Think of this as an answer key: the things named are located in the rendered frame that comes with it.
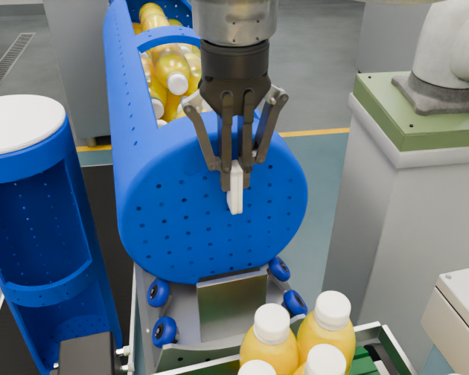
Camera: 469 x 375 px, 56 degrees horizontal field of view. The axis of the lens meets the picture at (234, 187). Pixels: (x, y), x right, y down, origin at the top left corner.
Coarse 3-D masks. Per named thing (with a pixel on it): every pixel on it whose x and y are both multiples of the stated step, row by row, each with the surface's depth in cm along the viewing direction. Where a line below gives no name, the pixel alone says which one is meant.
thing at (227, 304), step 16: (240, 272) 63; (256, 272) 62; (208, 288) 60; (224, 288) 61; (240, 288) 62; (256, 288) 63; (208, 304) 62; (224, 304) 63; (240, 304) 64; (256, 304) 65; (208, 320) 65; (224, 320) 65; (240, 320) 66; (208, 336) 67; (224, 336) 68
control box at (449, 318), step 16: (448, 272) 56; (464, 272) 56; (448, 288) 54; (464, 288) 54; (432, 304) 58; (448, 304) 55; (464, 304) 52; (432, 320) 58; (448, 320) 55; (464, 320) 52; (432, 336) 59; (448, 336) 56; (464, 336) 53; (448, 352) 56; (464, 352) 53; (464, 368) 54
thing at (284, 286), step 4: (268, 268) 75; (268, 272) 74; (268, 276) 75; (272, 276) 74; (272, 280) 74; (276, 280) 74; (276, 284) 74; (280, 284) 74; (284, 284) 76; (288, 284) 78; (280, 288) 74; (284, 288) 75; (288, 288) 77; (284, 292) 74; (284, 304) 69; (284, 308) 68; (288, 312) 68; (292, 316) 68
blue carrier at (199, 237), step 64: (128, 0) 125; (128, 64) 84; (128, 128) 68; (192, 128) 58; (256, 128) 61; (128, 192) 59; (192, 192) 61; (256, 192) 64; (192, 256) 68; (256, 256) 72
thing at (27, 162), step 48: (48, 144) 97; (0, 192) 123; (48, 192) 130; (0, 240) 126; (48, 240) 140; (96, 240) 125; (0, 288) 121; (48, 288) 115; (96, 288) 154; (48, 336) 157
